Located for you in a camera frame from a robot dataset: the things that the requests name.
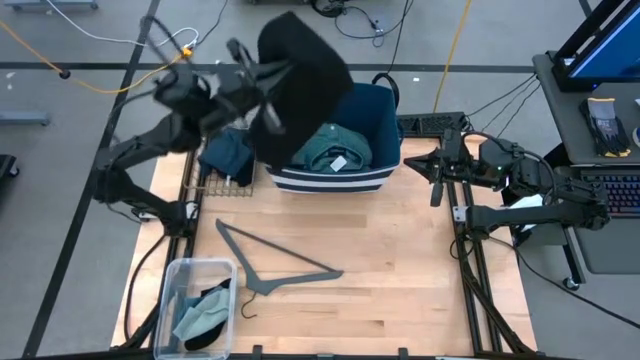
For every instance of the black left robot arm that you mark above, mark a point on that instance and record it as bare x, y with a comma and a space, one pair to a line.
145, 142

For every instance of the grey clothes hanger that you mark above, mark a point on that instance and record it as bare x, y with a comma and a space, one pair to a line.
260, 285

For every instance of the grey metal stand foot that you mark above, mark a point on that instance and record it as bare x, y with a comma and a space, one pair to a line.
50, 4
25, 119

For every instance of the dark teal knit sweater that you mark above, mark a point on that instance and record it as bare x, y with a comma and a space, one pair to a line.
227, 155

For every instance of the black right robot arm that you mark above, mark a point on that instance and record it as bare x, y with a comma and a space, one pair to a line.
530, 216

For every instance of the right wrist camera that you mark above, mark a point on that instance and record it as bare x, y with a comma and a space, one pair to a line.
436, 195

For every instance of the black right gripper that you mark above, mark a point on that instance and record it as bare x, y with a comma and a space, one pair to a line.
457, 167

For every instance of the grey computer cart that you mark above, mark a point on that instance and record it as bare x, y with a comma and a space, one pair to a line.
565, 125

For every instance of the teal dotted shirt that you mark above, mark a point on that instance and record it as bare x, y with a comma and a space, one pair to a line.
325, 150

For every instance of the black metal table frame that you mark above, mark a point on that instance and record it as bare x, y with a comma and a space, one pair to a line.
195, 175

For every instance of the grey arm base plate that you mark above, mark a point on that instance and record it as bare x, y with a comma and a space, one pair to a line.
458, 214

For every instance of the computer monitor screen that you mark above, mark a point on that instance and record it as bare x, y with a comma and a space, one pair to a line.
615, 50

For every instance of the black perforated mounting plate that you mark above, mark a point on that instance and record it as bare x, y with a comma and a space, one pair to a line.
420, 122

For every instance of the white box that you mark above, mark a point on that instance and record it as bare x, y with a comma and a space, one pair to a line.
527, 201

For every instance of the grey black work gloves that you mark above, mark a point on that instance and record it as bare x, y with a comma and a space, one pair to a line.
602, 125

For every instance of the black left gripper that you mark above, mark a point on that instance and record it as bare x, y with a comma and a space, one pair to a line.
235, 97

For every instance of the light green cloth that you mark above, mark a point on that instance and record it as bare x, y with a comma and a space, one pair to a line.
207, 312

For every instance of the black monitor stand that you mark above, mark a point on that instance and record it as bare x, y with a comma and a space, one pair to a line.
585, 35

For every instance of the small black cloth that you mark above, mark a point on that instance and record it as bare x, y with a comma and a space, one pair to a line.
205, 342

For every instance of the black sweater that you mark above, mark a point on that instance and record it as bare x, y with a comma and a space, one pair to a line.
305, 75

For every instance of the black round floor plug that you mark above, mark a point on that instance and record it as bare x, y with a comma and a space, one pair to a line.
64, 74

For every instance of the teal blue cloth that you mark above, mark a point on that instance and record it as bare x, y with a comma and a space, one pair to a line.
187, 307

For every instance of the clear plastic tub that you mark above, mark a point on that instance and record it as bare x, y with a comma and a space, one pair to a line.
200, 272

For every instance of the backlit black keyboard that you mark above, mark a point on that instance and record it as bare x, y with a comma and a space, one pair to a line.
625, 192

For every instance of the navy white striped fabric bin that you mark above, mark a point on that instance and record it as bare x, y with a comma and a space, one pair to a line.
375, 115

